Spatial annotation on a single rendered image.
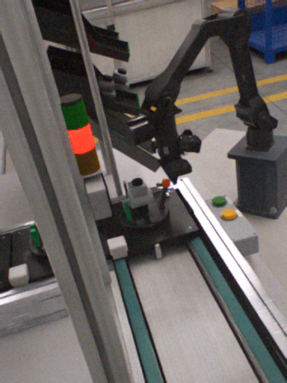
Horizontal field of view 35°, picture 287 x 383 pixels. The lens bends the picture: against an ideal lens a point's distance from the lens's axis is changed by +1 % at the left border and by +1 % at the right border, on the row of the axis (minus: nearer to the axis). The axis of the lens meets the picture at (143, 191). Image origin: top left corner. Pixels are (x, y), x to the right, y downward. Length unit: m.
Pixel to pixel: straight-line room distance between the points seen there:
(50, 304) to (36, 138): 0.92
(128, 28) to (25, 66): 4.89
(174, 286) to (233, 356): 0.24
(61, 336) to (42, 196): 0.89
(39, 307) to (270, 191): 0.71
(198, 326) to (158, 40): 4.42
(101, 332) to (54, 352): 0.78
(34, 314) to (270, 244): 0.65
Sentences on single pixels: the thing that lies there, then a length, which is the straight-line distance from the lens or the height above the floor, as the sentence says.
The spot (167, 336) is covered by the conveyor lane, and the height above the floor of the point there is 0.92.
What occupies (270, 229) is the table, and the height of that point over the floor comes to 0.86.
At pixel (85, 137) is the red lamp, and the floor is 1.34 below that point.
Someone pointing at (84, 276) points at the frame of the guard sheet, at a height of 1.48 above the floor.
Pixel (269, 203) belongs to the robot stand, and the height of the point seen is 0.90.
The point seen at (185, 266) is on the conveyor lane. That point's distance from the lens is 1.16.
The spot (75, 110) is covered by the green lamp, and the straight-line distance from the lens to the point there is 0.87.
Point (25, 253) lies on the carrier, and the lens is 1.27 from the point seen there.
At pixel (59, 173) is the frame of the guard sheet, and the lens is 0.28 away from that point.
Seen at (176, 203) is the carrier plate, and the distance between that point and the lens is 1.30.
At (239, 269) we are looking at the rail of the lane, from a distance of 1.09.
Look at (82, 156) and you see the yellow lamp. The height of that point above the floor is 1.30.
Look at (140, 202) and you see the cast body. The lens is 1.21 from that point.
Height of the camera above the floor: 1.69
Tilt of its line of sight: 31 degrees down
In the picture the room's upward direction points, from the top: 12 degrees counter-clockwise
